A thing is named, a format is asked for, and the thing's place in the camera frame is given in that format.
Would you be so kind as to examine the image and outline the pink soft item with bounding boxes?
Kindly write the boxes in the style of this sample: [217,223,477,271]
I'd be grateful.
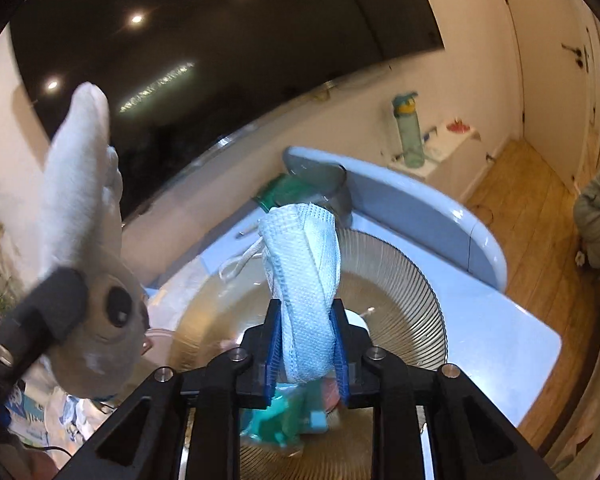
[320,379,342,413]

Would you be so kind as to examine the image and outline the light blue face mask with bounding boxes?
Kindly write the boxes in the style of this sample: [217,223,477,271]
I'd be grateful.
[219,202,342,387]

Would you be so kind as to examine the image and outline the curved blue desk panel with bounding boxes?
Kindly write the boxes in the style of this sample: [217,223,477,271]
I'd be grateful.
[284,146,509,292]

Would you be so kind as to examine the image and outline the grey round lamp head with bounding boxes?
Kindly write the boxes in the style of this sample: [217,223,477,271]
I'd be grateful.
[284,146,349,197]

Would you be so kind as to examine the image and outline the green plastic piece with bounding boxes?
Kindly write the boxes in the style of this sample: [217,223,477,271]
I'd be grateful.
[252,174,308,212]

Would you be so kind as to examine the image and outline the teal drawstring bag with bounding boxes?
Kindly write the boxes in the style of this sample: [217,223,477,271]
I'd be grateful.
[239,384,331,453]

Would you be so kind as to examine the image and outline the white low cabinet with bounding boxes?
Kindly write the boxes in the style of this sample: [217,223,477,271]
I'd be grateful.
[386,127,482,202]

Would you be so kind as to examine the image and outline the green water bottle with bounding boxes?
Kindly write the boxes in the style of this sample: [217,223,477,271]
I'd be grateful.
[391,91,426,169]

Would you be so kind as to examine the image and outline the pink bowl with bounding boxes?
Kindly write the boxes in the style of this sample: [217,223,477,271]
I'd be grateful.
[142,327,177,362]

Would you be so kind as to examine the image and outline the clear plastic bags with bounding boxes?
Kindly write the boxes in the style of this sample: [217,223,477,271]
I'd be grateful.
[7,360,118,463]

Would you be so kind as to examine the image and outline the grey plush toy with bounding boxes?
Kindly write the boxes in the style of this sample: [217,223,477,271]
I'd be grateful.
[32,82,149,402]

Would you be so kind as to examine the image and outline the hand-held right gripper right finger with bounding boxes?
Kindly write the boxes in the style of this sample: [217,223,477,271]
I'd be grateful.
[331,299,556,480]

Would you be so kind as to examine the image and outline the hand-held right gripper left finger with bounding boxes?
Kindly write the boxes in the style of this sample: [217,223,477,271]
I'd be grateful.
[55,298,284,480]

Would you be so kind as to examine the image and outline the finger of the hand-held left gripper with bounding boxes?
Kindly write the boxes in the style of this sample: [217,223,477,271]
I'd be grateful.
[0,267,89,392]

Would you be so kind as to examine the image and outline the white door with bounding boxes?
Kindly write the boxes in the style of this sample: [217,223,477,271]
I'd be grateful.
[490,0,600,196]

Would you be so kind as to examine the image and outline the dark framed window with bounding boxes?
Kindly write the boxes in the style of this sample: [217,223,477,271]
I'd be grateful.
[9,0,444,222]

